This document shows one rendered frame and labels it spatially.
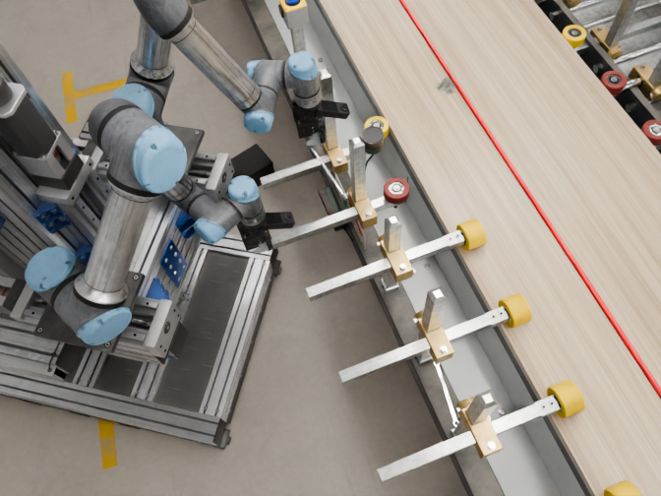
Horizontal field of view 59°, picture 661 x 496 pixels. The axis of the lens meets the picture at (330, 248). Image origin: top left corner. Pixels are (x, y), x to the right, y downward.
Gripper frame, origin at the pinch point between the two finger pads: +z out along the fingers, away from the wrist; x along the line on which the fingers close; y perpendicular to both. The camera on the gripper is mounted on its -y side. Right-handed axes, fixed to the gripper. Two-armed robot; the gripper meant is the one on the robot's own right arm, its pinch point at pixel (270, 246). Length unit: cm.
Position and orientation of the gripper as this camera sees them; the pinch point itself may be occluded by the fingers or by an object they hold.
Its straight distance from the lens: 182.5
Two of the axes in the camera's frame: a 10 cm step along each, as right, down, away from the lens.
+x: 3.5, 8.2, -4.6
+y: -9.3, 3.4, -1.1
